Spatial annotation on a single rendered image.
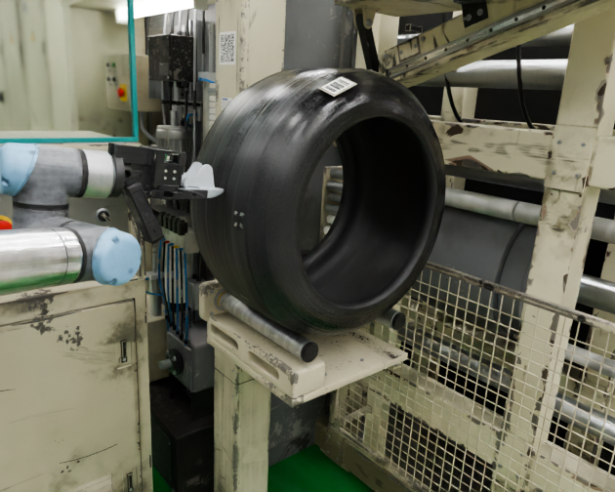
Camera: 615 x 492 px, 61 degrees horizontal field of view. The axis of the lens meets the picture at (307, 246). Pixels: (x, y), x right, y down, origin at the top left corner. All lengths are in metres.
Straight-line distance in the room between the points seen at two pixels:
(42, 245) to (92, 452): 1.09
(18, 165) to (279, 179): 0.40
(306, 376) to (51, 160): 0.63
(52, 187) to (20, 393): 0.81
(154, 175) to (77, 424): 0.93
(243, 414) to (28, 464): 0.57
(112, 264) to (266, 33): 0.79
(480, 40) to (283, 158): 0.59
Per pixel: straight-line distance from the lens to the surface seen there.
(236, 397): 1.55
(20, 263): 0.67
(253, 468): 1.73
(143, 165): 0.90
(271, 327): 1.17
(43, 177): 0.83
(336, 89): 0.99
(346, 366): 1.26
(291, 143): 0.94
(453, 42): 1.36
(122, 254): 0.74
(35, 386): 1.55
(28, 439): 1.62
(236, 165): 0.98
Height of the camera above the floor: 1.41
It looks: 16 degrees down
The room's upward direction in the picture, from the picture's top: 3 degrees clockwise
